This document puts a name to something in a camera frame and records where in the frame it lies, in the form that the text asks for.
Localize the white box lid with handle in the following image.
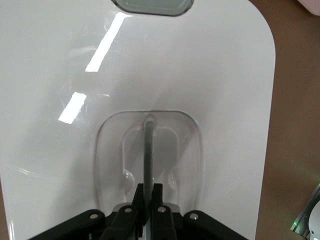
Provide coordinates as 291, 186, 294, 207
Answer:
0, 0, 277, 240

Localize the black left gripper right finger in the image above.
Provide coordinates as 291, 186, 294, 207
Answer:
149, 183, 249, 240

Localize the white plastic storage box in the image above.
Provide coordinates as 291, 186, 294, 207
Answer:
296, 0, 320, 16

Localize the grey box lid latch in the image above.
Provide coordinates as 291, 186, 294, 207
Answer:
110, 0, 196, 18

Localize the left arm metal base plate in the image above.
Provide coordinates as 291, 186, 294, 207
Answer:
289, 183, 320, 238

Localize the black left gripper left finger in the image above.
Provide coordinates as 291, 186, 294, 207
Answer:
28, 183, 147, 240

